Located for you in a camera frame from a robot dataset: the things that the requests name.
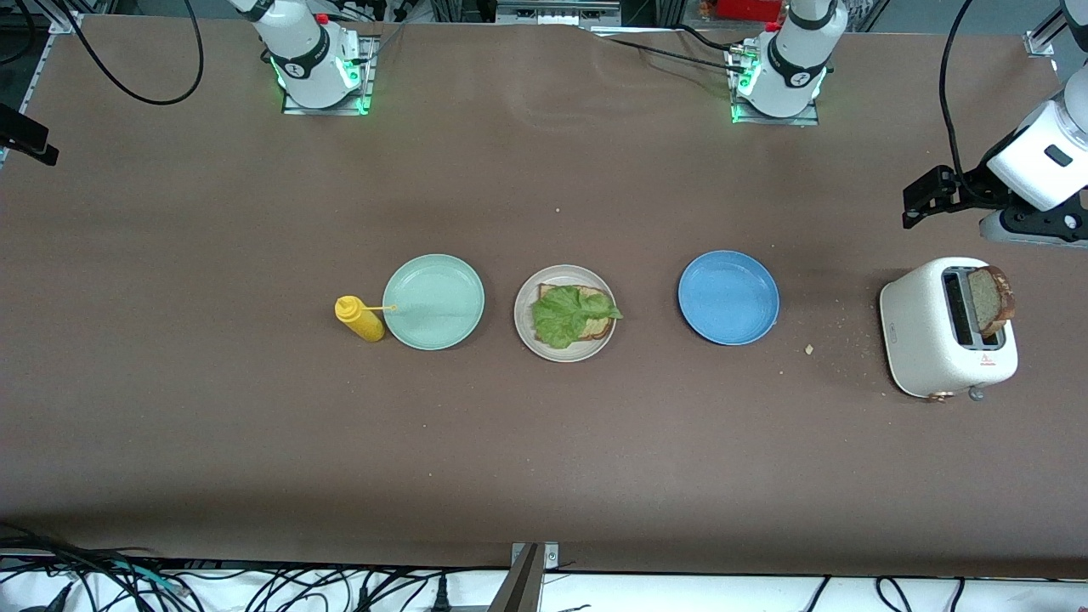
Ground dark crust bread slice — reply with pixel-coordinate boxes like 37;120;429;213
969;265;1017;337

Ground light crust bread slice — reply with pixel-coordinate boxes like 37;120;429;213
534;283;616;343

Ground green lettuce leaf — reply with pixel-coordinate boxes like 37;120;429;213
531;285;624;350

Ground blue plate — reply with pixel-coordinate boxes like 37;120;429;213
677;249;781;347

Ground beige plate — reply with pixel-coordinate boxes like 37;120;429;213
513;264;618;364

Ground mint green plate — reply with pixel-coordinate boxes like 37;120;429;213
382;253;486;352

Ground white toaster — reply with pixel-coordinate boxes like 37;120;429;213
879;257;1019;403

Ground aluminium corner profile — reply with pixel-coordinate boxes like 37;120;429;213
1024;8;1068;59

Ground red box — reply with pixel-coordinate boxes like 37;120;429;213
717;0;785;23

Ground yellow mustard bottle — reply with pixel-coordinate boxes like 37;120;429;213
334;294;398;343

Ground aluminium table rail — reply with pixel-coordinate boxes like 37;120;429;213
0;8;83;171

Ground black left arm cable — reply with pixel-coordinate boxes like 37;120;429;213
938;0;978;179

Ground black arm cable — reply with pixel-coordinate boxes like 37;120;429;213
938;0;978;179
59;0;206;107

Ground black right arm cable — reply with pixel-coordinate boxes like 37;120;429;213
59;0;206;107

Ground black base cable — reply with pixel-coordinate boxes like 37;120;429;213
586;25;749;76

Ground thin black looped cable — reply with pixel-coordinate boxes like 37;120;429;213
875;576;917;612

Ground aluminium frame bar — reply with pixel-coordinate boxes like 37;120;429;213
496;0;623;26

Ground thick black floor cable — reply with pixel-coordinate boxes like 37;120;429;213
0;523;116;612

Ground teal cable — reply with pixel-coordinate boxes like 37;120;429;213
109;559;188;598

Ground metal table edge bracket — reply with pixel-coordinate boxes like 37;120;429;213
508;541;562;612

